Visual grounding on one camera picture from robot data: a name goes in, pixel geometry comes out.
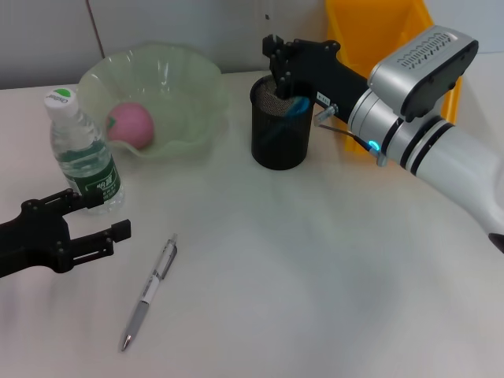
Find pale green wavy bowl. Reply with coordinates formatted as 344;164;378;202
74;39;232;159

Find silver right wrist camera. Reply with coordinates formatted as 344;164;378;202
368;25;480;123

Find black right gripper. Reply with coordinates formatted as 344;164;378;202
262;34;371;124

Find pink toy peach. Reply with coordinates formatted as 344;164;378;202
106;101;154;150

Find clear green-label water bottle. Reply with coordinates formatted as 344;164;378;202
43;88;126;217

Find black mesh pen holder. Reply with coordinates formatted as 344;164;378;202
250;74;317;172

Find grey clear ballpoint pen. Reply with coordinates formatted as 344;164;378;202
120;232;179;353

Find blue scissors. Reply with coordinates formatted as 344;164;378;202
267;96;315;146

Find yellow plastic bin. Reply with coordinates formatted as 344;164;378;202
324;0;462;154

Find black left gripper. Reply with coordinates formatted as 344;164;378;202
0;188;132;279

